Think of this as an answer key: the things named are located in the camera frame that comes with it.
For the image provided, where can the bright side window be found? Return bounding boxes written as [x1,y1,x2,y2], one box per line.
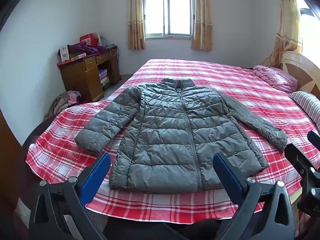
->
[295,0,320,55]

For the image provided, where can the pink folded quilt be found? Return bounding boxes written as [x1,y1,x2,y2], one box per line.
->
[253,65,298,93]

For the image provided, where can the striped pillow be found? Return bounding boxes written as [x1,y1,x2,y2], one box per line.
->
[289,91,320,130]

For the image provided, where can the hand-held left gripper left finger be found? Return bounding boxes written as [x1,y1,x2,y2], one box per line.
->
[29,152,112,240]

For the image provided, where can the dark bed footboard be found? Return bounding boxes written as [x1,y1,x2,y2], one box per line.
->
[22,116,65,155]

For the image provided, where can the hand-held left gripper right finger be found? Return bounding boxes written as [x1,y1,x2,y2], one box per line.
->
[212,152,295,240]

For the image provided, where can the pile of clothes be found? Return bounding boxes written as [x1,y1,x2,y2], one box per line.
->
[44,90,82,120]

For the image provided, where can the bed with red plaid sheet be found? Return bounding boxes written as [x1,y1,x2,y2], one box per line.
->
[25,59,320,225]

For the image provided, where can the window with metal frame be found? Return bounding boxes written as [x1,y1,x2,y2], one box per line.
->
[141,0,196,39]

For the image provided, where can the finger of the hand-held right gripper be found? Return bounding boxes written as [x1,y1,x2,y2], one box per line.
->
[284,143,320,180]
[307,130,320,144]

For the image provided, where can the red cardboard box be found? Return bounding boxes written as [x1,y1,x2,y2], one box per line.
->
[80,33,99,45]

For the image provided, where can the beige patterned curtain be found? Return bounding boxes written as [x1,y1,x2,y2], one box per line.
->
[128,0,146,50]
[191,0,213,51]
[262,0,303,68]

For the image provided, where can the purple garment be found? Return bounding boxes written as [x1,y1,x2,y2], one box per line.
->
[67,42,105,55]

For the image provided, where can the wooden bed headboard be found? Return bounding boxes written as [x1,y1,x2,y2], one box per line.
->
[279,51,320,95]

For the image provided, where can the grey puffer jacket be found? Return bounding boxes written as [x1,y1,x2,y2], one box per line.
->
[74,78,288,194]

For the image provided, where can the brown wooden desk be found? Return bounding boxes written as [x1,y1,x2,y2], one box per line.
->
[57,49,121,102]

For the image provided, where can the brown wooden door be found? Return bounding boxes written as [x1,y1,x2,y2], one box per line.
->
[0,112,25,203]

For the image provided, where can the white upright box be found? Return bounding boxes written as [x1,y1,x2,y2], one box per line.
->
[60,46,70,62]

